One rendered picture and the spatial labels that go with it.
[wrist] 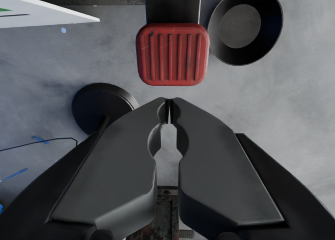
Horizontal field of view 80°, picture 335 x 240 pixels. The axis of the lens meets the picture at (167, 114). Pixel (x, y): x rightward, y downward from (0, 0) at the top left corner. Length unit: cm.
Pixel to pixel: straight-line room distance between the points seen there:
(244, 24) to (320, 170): 111
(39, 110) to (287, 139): 144
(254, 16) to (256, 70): 24
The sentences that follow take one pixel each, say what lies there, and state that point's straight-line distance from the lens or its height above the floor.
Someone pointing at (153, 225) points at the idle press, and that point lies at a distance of 144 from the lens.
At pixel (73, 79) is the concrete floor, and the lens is 115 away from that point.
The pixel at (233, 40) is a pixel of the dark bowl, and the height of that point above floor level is 0.
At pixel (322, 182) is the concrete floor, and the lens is 180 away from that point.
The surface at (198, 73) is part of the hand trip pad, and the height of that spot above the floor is 76.
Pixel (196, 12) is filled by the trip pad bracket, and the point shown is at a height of 70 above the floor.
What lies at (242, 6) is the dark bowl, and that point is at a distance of 100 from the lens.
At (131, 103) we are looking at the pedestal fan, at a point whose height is 3.
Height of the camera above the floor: 95
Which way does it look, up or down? 58 degrees down
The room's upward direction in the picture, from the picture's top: 177 degrees counter-clockwise
